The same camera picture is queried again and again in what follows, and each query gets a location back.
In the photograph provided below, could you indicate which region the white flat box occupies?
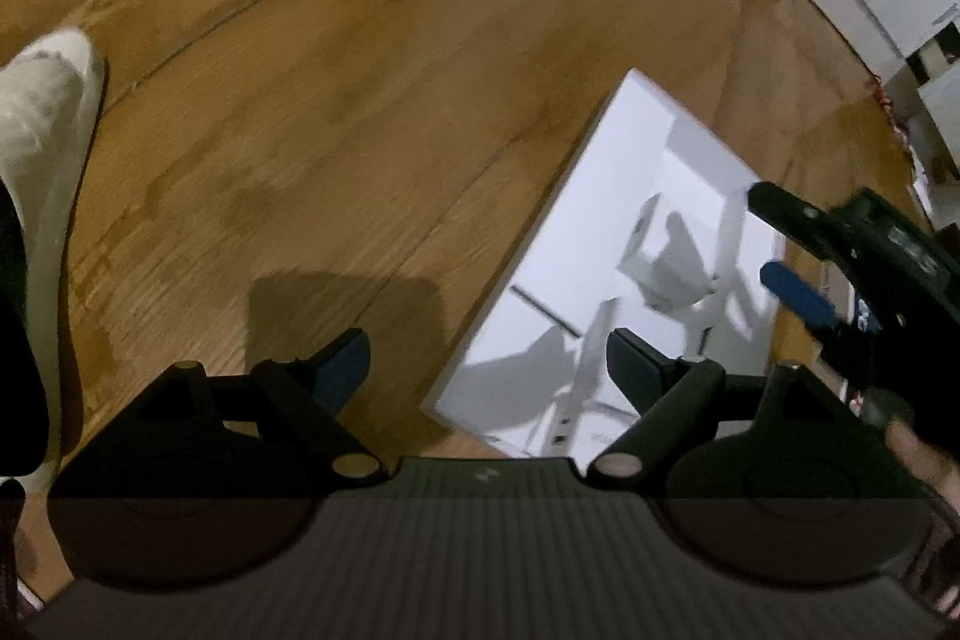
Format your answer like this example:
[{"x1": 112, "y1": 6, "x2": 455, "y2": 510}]
[{"x1": 418, "y1": 68, "x2": 787, "y2": 459}]

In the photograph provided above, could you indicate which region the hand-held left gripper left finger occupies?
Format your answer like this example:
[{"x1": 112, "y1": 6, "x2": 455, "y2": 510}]
[{"x1": 154, "y1": 329, "x2": 380, "y2": 480}]

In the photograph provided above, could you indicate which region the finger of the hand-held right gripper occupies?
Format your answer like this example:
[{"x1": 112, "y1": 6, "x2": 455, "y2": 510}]
[
  {"x1": 748, "y1": 182, "x2": 857, "y2": 268},
  {"x1": 759, "y1": 263, "x2": 852, "y2": 342}
]

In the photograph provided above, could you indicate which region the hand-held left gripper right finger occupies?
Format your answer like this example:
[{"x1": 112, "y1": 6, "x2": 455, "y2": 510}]
[{"x1": 585, "y1": 329, "x2": 845, "y2": 485}]

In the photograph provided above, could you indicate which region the person's right hand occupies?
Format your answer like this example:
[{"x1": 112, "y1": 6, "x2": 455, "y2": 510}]
[{"x1": 885, "y1": 421, "x2": 960, "y2": 500}]

